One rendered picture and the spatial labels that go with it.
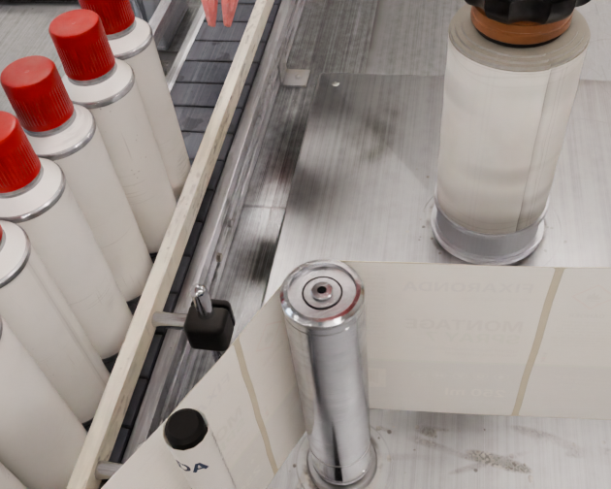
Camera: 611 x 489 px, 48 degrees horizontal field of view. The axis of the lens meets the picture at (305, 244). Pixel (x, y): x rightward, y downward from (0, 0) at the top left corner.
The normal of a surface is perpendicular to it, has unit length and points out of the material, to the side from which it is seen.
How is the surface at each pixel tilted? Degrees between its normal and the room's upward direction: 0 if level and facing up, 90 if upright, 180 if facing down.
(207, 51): 0
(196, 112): 0
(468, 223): 90
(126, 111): 90
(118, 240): 90
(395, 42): 0
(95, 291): 90
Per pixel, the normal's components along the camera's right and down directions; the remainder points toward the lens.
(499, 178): -0.18, 0.79
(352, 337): 0.63, 0.55
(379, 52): -0.09, -0.65
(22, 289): 0.80, 0.40
